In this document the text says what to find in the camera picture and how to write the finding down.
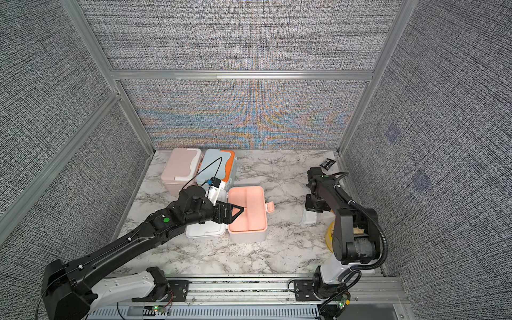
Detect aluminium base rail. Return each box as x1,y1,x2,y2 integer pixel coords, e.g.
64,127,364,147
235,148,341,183
86,274,415,319

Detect blue orange medicine box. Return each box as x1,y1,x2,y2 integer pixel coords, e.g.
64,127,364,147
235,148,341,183
195,149,237,192

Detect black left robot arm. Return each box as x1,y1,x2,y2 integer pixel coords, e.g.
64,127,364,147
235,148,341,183
38,186,244,319

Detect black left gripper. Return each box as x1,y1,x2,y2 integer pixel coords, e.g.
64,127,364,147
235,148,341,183
185,199,245,227

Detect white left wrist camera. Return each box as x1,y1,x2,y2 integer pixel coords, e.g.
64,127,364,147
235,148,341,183
207,177,227,205

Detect black foil sachet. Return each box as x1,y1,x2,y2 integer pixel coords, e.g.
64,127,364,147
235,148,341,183
320,158,336,171

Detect pink white medicine box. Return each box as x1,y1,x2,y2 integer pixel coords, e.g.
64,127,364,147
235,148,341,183
161,148,202,197

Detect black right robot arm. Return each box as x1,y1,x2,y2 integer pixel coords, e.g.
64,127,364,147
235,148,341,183
305,167,389,299

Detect white pink medicine chest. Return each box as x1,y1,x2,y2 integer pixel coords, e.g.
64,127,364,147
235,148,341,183
185,186,275,243

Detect clear plastic gauze box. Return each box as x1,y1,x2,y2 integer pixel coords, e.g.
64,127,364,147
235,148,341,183
301,210,318,225

